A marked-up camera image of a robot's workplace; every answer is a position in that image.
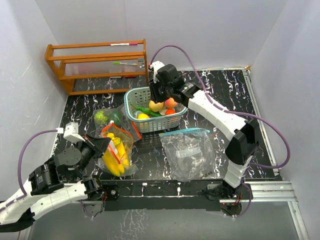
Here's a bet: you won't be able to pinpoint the clear zip top bag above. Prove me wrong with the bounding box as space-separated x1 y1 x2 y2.
93 104 142 142

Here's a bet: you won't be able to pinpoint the green custard apple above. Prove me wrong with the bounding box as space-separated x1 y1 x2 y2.
94 110 109 125

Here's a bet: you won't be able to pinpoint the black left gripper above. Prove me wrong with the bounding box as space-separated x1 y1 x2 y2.
71 132 112 180

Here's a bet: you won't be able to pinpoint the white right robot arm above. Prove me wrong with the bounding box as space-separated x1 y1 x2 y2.
148 61 259 199

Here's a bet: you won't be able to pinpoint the orange carrot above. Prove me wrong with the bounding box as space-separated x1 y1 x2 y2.
165 109 176 116

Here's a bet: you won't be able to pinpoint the black metal base rail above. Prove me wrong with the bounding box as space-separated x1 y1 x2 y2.
75 179 256 217

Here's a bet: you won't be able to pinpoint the green cucumber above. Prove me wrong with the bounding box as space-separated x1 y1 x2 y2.
131 104 162 117

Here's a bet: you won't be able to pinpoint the yellow pear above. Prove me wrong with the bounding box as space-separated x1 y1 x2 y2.
148 100 164 112

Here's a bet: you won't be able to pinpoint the clear zip bag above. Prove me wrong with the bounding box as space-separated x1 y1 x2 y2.
93 104 142 142
97 123 138 178
159 128 216 182

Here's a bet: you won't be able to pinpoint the wooden rack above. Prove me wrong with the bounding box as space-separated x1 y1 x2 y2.
44 39 149 96

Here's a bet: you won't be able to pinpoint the yellow bananas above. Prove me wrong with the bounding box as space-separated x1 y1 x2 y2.
102 132 130 177

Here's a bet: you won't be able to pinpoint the green white marker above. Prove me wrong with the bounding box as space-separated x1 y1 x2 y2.
113 61 138 66

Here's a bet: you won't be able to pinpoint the pink white marker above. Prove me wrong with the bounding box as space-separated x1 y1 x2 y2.
110 42 138 47

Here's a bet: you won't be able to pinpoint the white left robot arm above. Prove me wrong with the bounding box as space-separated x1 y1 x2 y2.
0 135 111 233

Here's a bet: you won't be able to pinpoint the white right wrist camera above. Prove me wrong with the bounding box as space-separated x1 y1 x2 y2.
148 61 165 84

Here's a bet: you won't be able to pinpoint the orange peach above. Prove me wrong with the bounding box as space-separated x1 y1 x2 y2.
164 97 178 109

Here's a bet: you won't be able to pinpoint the teal plastic basket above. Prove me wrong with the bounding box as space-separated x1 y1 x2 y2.
124 86 188 133

